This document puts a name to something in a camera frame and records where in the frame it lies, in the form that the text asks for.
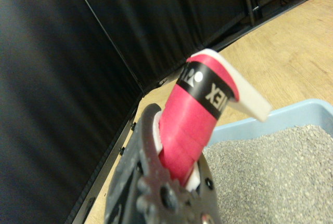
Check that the black curtain stand foot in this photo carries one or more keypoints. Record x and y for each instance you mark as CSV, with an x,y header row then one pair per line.
x,y
286,4

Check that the black curtain stand pole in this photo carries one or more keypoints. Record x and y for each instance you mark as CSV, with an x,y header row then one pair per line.
x,y
105,34
249,0

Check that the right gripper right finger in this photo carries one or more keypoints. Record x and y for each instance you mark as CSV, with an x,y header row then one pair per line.
x,y
209,198

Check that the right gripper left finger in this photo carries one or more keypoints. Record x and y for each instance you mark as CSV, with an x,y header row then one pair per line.
x,y
145,198

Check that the blue litter tray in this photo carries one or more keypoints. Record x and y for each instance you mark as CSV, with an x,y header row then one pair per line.
x,y
260,172

